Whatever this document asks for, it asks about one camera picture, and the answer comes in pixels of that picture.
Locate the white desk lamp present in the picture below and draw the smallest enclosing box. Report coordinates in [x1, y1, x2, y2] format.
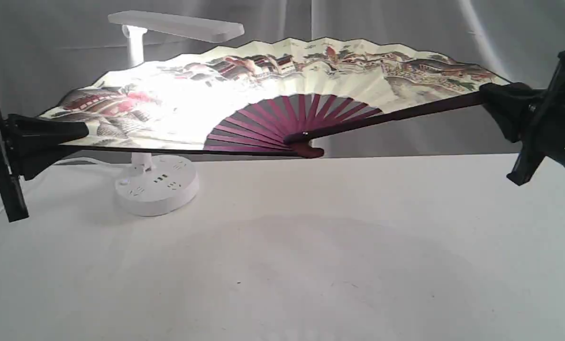
[108, 10, 245, 216]

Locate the painted paper folding fan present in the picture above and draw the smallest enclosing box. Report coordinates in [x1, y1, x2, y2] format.
[40, 37, 509, 157]

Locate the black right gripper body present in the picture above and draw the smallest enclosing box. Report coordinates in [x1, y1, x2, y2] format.
[507, 51, 565, 186]

